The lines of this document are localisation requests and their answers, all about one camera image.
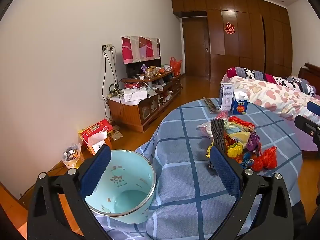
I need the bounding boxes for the orange plastic bag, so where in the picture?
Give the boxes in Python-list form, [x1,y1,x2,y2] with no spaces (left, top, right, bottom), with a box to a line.
[170,57,183,77]

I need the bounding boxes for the flat cardboard pieces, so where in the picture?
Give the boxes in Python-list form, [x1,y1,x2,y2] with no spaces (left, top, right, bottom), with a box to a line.
[111,126,124,141]

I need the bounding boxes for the white flat box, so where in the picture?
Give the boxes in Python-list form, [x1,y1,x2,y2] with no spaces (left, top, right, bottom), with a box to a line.
[124,89,148,103]

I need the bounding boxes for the red cardboard box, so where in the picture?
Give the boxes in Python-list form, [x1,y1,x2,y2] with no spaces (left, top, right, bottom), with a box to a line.
[78,119,114,148]

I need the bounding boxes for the purple bed sheet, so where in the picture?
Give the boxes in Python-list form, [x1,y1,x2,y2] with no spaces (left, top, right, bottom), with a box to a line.
[282,94,320,152]

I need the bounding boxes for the brown wooden wardrobe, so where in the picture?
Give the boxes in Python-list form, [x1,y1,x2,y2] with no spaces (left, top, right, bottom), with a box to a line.
[171,0,293,84]

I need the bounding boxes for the yellow wrapper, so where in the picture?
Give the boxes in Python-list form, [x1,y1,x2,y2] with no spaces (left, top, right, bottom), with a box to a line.
[226,142,244,159]

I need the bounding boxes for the black foam net sleeve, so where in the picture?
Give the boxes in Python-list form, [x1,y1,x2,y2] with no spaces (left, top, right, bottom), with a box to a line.
[207,119,227,169]

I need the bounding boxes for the small blue drink carton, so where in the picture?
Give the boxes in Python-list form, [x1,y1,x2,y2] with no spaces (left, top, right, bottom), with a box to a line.
[230,91,249,115]

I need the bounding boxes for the wooden television cabinet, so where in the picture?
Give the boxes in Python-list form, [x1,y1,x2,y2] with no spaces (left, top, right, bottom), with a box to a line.
[107,69,183,133]

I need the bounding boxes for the red foam net sleeve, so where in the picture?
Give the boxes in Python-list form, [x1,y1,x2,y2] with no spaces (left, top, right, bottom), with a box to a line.
[229,116,255,132]

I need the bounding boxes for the light blue bucket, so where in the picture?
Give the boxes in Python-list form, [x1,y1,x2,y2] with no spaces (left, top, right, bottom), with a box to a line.
[84,149,159,225]

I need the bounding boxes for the clear plastic bag red print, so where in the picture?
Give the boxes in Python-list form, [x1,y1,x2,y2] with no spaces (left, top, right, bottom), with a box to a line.
[196,121,215,138]

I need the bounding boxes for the white orange paper bag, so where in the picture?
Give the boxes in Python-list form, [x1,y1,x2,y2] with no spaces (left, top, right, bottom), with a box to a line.
[86,131,113,155]

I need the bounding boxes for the white milk carton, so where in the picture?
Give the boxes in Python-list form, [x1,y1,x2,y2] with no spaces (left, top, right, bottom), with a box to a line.
[219,82,235,112]

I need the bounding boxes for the cow print blanket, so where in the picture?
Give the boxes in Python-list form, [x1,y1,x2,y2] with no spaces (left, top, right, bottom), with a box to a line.
[226,67,317,96]

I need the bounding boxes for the clear bag of shells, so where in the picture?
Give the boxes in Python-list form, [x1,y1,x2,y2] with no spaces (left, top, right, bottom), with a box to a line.
[62,144,84,169]

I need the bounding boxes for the red paper decoration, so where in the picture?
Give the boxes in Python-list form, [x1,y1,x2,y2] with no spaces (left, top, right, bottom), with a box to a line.
[224,22,236,35]

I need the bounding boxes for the patchwork cover cloth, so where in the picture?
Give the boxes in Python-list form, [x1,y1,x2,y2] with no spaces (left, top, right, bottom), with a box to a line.
[121,36,161,65]

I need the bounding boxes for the pastel plastic bag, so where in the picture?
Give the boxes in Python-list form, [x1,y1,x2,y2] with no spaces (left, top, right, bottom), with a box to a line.
[224,122,251,143]

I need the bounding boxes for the black television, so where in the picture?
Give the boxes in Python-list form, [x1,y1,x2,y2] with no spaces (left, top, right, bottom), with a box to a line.
[126,59,162,78]

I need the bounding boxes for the wooden headboard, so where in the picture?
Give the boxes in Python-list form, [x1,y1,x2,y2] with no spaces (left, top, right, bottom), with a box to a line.
[297,63,320,95]

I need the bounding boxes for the black power cables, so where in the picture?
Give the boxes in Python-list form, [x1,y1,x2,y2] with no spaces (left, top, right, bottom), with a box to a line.
[102,49,123,123]

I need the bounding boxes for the small red bag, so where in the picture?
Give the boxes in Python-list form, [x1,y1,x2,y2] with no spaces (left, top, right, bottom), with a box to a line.
[252,146,278,172]

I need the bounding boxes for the purple wrapper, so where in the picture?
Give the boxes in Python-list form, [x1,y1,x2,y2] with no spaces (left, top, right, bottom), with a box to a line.
[246,132,262,155]

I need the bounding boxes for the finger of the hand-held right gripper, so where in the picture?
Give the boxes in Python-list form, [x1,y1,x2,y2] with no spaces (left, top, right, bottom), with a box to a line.
[294,115,320,137]
[307,101,320,117]

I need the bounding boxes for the blue plaid tablecloth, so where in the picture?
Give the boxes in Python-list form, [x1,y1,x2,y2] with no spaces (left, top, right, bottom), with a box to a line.
[100,97,304,240]

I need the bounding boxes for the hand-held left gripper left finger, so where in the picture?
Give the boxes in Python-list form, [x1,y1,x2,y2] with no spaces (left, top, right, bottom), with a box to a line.
[27,144,112,240]

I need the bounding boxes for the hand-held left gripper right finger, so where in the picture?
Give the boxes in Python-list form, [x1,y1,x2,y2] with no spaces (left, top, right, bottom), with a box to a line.
[207,145,293,240]

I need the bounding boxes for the dark flat snack packet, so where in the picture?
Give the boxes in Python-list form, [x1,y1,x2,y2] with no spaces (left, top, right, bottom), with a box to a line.
[202,97,222,114]

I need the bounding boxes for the brown wooden door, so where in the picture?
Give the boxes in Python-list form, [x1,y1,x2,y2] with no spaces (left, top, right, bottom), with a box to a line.
[181,17,211,78]

